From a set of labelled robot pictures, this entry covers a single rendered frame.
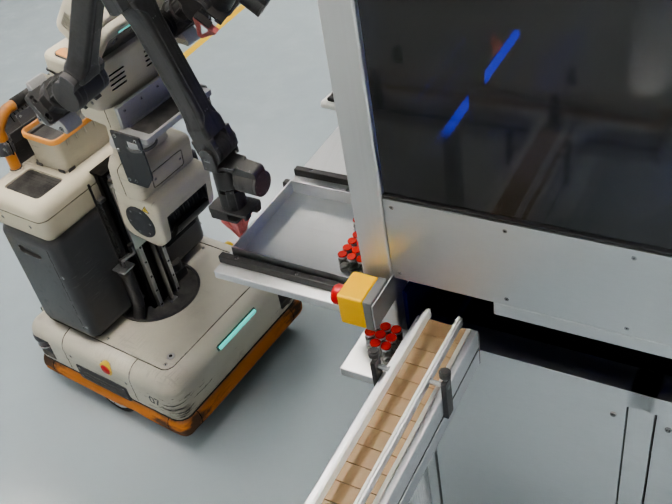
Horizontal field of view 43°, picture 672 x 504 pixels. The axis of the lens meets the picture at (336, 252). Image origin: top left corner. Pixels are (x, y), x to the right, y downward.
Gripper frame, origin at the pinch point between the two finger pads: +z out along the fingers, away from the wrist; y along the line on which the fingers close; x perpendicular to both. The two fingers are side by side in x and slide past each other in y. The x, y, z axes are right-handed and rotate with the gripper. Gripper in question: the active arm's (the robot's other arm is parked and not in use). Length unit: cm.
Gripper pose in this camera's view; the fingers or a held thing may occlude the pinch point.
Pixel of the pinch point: (242, 235)
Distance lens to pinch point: 196.5
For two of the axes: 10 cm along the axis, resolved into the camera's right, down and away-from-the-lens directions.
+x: 4.7, -6.2, 6.2
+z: 1.3, 7.5, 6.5
